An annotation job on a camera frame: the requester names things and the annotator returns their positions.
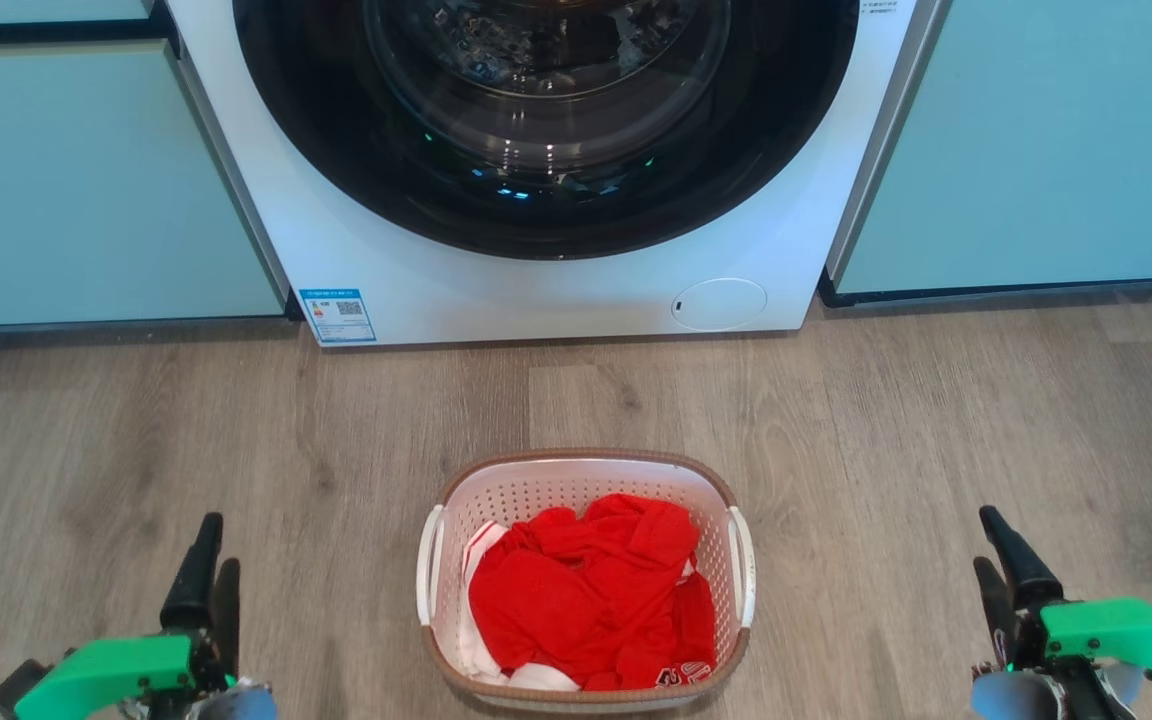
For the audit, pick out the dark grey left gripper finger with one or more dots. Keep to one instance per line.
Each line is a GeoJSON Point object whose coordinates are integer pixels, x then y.
{"type": "Point", "coordinates": [194, 590]}
{"type": "Point", "coordinates": [227, 620]}

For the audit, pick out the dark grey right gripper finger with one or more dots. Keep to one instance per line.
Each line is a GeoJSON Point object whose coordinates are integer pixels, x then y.
{"type": "Point", "coordinates": [1026, 575]}
{"type": "Point", "coordinates": [998, 610]}

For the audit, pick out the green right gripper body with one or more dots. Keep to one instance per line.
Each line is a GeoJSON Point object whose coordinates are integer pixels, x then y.
{"type": "Point", "coordinates": [1126, 632]}

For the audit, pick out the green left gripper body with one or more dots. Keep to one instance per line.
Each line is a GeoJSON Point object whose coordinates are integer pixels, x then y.
{"type": "Point", "coordinates": [101, 672]}

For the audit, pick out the white laundry basket brown rim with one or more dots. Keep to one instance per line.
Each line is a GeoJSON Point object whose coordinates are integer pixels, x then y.
{"type": "Point", "coordinates": [536, 485]}

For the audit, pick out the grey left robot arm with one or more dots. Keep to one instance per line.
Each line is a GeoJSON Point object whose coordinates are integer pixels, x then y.
{"type": "Point", "coordinates": [231, 703]}

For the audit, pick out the white garment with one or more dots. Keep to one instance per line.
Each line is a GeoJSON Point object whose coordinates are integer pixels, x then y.
{"type": "Point", "coordinates": [476, 650]}

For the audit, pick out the blue energy label sticker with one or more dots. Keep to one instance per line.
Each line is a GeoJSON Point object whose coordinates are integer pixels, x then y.
{"type": "Point", "coordinates": [338, 316]}

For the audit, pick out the red garment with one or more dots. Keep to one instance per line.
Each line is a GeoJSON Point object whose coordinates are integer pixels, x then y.
{"type": "Point", "coordinates": [586, 600]}

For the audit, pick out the round white filter cover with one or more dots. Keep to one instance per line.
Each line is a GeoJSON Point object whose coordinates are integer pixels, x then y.
{"type": "Point", "coordinates": [719, 304]}

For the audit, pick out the large light green cabinet door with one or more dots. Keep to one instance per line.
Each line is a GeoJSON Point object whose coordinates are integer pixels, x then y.
{"type": "Point", "coordinates": [86, 190]}

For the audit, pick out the white washing machine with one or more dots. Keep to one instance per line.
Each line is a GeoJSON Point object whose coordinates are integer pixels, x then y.
{"type": "Point", "coordinates": [816, 200]}

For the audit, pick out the wide light green cabinet door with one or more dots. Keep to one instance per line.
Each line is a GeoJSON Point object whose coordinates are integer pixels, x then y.
{"type": "Point", "coordinates": [1046, 140]}

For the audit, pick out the black round washing machine door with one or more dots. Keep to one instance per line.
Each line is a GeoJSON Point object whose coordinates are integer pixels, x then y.
{"type": "Point", "coordinates": [336, 150]}

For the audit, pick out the light green cabinet drawer front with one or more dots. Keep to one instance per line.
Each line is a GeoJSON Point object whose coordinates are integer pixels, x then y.
{"type": "Point", "coordinates": [36, 9]}

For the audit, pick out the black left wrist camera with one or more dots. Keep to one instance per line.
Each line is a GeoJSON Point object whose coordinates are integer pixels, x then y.
{"type": "Point", "coordinates": [18, 688]}

